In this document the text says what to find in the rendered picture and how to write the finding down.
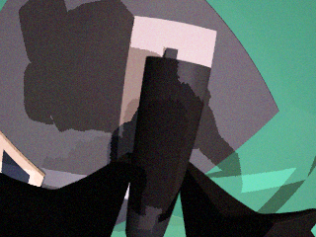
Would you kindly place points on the peach square tile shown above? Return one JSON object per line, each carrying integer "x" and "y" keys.
{"x": 14, "y": 164}

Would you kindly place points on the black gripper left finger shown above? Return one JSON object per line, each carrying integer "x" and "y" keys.
{"x": 86, "y": 208}

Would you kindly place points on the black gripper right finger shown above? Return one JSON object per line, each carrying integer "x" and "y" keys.
{"x": 209, "y": 211}

